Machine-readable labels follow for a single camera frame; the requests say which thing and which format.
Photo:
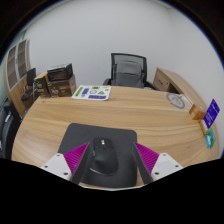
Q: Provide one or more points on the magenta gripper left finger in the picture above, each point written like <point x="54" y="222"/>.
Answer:
<point x="69" y="166"/>

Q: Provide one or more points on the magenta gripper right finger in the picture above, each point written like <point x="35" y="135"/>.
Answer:
<point x="153" y="166"/>

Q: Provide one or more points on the black computer mouse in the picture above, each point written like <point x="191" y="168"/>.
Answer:
<point x="104" y="160"/>

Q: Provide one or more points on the dark grey mouse pad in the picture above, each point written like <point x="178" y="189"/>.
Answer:
<point x="123" y="139"/>

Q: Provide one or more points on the round grey coaster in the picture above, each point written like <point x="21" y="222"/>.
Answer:
<point x="175" y="100"/>

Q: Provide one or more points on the orange cardboard box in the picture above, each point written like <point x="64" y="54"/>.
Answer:
<point x="196" y="112"/>

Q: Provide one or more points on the small tan box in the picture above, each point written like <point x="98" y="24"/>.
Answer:
<point x="203" y="127"/>

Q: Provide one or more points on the green flat box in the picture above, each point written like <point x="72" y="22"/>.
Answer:
<point x="210" y="138"/>

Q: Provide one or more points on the brown cardboard box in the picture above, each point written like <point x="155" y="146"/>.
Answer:
<point x="62" y="88"/>

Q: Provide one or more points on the black chair at left edge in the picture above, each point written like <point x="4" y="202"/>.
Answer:
<point x="10" y="121"/>

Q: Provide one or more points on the wooden side cabinet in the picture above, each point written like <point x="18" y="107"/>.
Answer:
<point x="168" y="81"/>

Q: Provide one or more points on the purple standing card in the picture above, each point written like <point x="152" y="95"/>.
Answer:
<point x="211" y="113"/>

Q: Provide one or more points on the small brown box left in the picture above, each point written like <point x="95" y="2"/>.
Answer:
<point x="41" y="82"/>

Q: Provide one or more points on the black box on top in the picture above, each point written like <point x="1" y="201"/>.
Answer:
<point x="61" y="72"/>

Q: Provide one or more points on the black mesh office chair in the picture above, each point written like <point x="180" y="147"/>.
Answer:
<point x="129" y="70"/>

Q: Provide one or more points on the black visitor chair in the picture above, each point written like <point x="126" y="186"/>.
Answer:
<point x="29" y="87"/>

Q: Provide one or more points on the wooden bookshelf cabinet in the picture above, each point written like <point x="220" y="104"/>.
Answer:
<point x="15" y="67"/>

